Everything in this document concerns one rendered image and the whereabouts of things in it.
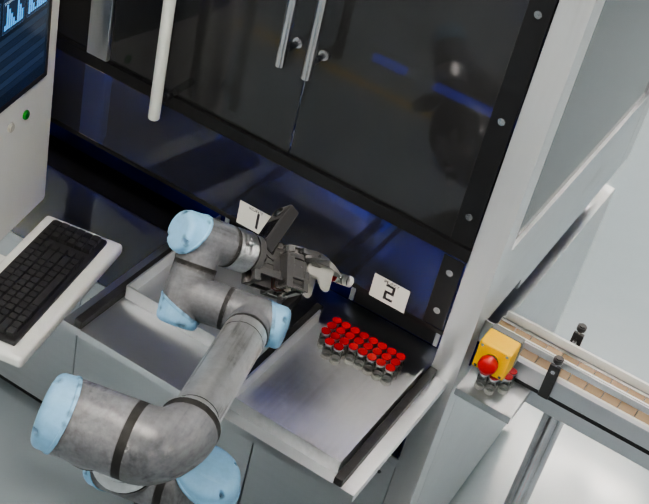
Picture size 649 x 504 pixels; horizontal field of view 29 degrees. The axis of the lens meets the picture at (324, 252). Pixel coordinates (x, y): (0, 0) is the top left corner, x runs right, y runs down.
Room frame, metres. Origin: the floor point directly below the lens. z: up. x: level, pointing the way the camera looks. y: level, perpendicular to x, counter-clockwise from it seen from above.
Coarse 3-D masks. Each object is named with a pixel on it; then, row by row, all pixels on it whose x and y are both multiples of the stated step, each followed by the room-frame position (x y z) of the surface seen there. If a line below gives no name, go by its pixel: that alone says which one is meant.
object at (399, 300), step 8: (376, 280) 2.04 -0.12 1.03; (384, 280) 2.03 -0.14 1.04; (376, 288) 2.04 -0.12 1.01; (384, 288) 2.03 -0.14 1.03; (400, 288) 2.02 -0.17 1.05; (376, 296) 2.04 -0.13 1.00; (392, 296) 2.02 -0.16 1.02; (400, 296) 2.02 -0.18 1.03; (408, 296) 2.01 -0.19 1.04; (392, 304) 2.02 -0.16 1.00; (400, 304) 2.02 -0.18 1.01
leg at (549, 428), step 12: (540, 420) 2.04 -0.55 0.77; (552, 420) 2.01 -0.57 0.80; (540, 432) 2.02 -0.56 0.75; (552, 432) 2.01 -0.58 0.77; (540, 444) 2.01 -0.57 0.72; (552, 444) 2.02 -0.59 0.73; (528, 456) 2.02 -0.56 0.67; (540, 456) 2.01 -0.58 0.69; (528, 468) 2.02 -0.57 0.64; (540, 468) 2.02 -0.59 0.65; (516, 480) 2.03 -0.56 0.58; (528, 480) 2.01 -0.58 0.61; (516, 492) 2.02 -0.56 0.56; (528, 492) 2.02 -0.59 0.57
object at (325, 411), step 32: (288, 352) 1.93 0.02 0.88; (320, 352) 1.95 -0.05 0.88; (256, 384) 1.81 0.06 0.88; (288, 384) 1.83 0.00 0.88; (320, 384) 1.86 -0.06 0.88; (352, 384) 1.88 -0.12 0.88; (256, 416) 1.71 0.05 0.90; (288, 416) 1.75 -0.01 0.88; (320, 416) 1.77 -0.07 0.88; (352, 416) 1.79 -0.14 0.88; (384, 416) 1.79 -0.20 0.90; (320, 448) 1.65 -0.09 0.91; (352, 448) 1.67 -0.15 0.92
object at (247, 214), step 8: (240, 200) 2.17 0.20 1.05; (240, 208) 2.17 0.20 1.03; (248, 208) 2.16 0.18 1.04; (256, 208) 2.16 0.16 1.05; (240, 216) 2.17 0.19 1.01; (248, 216) 2.16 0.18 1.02; (256, 216) 2.16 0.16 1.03; (264, 216) 2.15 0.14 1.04; (248, 224) 2.16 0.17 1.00; (264, 224) 2.15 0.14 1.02; (256, 232) 2.15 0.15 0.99
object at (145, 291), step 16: (144, 272) 2.02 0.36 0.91; (160, 272) 2.07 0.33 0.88; (224, 272) 2.13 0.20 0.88; (128, 288) 1.97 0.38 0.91; (144, 288) 2.01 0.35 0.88; (160, 288) 2.02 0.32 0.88; (240, 288) 2.09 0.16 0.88; (144, 304) 1.95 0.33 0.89; (192, 336) 1.90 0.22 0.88; (208, 336) 1.89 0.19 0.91
